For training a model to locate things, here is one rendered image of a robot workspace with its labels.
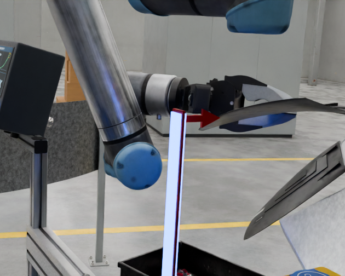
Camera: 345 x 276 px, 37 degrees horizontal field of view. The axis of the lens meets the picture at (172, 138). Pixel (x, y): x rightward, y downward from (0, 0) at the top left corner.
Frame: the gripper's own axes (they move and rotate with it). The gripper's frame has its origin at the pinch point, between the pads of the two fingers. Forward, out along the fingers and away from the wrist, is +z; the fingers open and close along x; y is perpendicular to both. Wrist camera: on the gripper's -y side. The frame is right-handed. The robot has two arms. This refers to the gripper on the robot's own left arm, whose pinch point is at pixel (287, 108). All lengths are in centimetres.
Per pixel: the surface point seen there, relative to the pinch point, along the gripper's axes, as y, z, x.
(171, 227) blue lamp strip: -23.1, -9.3, 16.2
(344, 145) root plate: 15.7, 8.5, 5.8
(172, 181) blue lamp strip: -23.6, -9.5, 10.3
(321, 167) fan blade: 13.9, 5.1, 10.2
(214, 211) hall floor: 297, -92, 87
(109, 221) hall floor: 237, -151, 94
